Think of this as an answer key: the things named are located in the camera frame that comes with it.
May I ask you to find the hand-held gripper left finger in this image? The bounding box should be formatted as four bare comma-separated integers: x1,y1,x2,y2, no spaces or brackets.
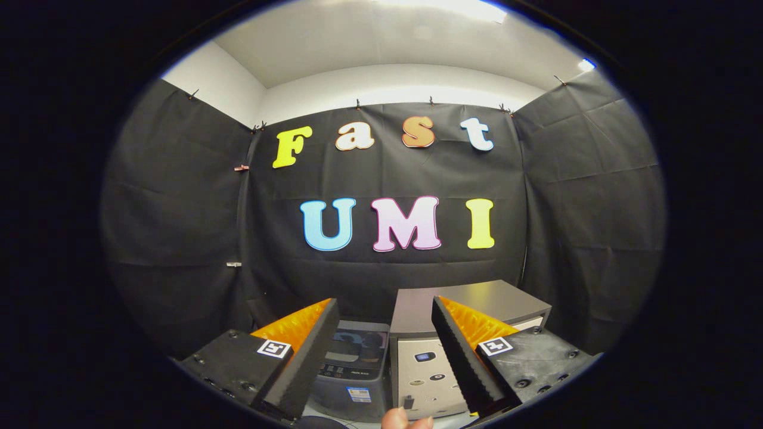
179,298,340,421

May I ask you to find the small dark washing machine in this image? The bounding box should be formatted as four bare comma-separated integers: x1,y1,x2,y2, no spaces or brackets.
306,320,392,424

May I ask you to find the grey beige cabinet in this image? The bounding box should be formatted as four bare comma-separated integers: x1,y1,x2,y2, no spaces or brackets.
389,280,552,421

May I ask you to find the black backdrop cloth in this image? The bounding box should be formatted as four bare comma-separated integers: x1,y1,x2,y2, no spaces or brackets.
101,71,667,358

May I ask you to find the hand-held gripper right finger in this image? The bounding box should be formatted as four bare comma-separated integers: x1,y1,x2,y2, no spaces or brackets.
430,296,598,419

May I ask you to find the washing machine glass lid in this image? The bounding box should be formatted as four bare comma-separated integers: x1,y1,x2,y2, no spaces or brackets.
325,321,390,366

